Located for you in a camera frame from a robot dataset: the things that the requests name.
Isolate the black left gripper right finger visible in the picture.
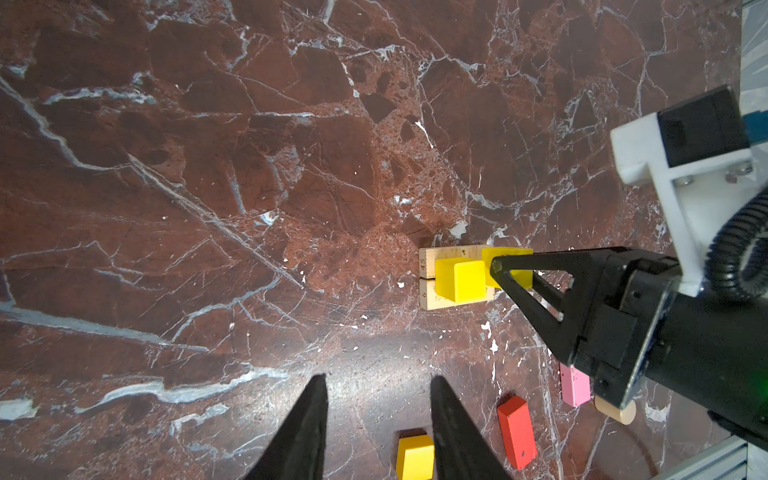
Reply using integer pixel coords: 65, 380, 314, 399
430, 376, 510, 480

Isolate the natural wood long block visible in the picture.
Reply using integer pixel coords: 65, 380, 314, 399
418, 277, 496, 312

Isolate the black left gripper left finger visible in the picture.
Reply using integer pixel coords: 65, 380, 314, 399
244, 374, 328, 480

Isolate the pink rectangular block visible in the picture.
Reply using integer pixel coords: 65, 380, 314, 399
559, 363, 591, 407

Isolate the natural wood cylinder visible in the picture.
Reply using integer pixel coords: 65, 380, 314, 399
594, 395, 637, 425

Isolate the red block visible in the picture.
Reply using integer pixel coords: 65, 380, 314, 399
497, 395, 538, 470

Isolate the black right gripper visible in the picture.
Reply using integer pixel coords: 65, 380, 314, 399
489, 247, 767, 447

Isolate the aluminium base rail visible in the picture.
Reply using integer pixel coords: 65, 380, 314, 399
653, 436, 768, 480

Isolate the orange yellow small cube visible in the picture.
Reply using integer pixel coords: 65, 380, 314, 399
396, 434, 435, 480

